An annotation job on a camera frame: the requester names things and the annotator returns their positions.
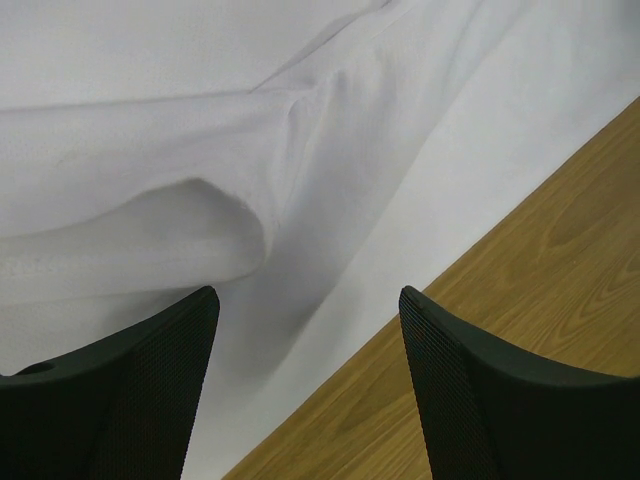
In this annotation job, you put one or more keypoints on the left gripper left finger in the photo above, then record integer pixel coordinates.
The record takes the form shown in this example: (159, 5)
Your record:
(122, 407)

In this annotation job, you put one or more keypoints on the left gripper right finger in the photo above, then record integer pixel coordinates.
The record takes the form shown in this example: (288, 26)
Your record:
(492, 410)

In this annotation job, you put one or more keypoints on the white t shirt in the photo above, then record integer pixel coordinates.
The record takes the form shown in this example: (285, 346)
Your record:
(305, 158)

